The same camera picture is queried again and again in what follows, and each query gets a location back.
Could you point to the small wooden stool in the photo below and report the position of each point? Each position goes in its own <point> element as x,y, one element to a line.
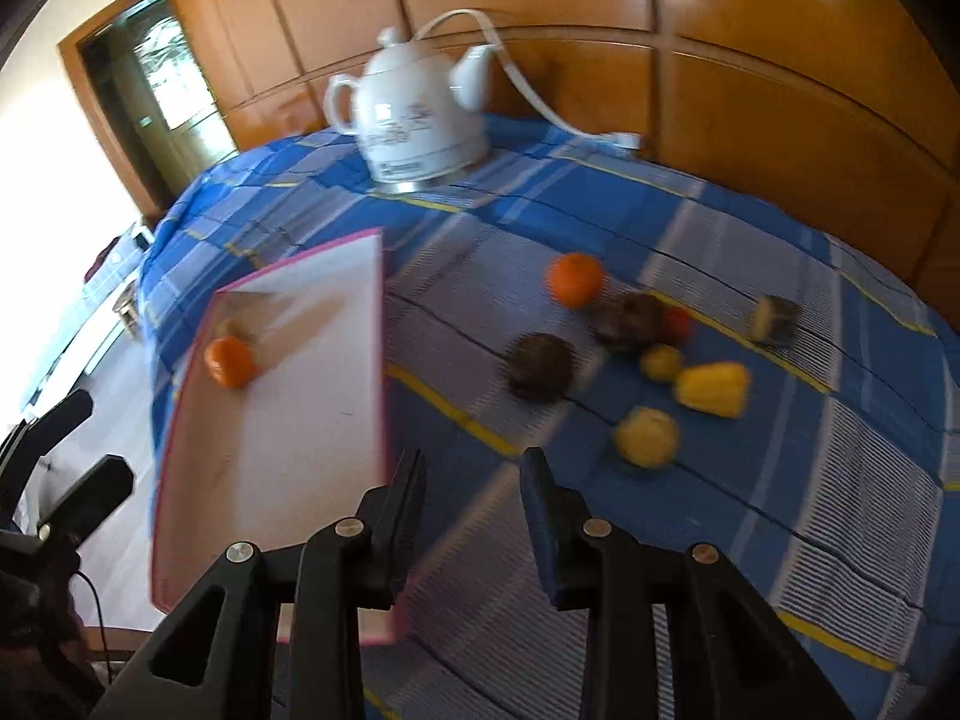
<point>127,310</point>

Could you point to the wooden door with glass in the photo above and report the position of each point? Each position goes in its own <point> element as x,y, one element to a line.
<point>147,101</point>

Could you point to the white tray with pink rim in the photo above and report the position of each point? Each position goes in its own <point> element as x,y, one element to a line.
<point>297,448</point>

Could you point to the pale yellow fruit piece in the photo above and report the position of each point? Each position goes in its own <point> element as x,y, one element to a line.
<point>647,438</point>

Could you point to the dark brown round fruit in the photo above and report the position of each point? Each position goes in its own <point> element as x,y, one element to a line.
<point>540,367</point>

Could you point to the small orange mandarin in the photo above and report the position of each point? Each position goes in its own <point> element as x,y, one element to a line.
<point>575,280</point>

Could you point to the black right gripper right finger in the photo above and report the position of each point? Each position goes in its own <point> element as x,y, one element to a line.
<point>569,567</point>

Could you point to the white sofa with cushions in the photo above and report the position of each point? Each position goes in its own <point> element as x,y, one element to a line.
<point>89,324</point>

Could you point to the yellow fruit chunk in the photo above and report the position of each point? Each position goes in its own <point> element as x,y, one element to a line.
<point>717,389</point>

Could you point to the small red tomato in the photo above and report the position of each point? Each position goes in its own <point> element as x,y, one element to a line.
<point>677,326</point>

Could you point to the large orange mandarin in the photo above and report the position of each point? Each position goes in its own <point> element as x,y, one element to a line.
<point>230,362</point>

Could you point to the cut log-shaped vegetable piece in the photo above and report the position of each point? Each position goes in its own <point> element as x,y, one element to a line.
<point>774,322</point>

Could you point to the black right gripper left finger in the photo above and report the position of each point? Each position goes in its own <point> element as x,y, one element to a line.
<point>391,515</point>

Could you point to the blue plaid tablecloth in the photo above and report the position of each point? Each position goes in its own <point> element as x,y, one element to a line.
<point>835,493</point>

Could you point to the dark brown dried fruit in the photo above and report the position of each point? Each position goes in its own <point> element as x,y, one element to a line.
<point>629,323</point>

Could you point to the white ceramic electric kettle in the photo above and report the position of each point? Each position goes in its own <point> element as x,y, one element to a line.
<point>415,113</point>

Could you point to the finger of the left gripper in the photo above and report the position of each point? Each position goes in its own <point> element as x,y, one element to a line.
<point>29,441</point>
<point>89,502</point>

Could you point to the small yellow round fruit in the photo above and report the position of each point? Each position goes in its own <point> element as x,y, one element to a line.
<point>662,363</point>

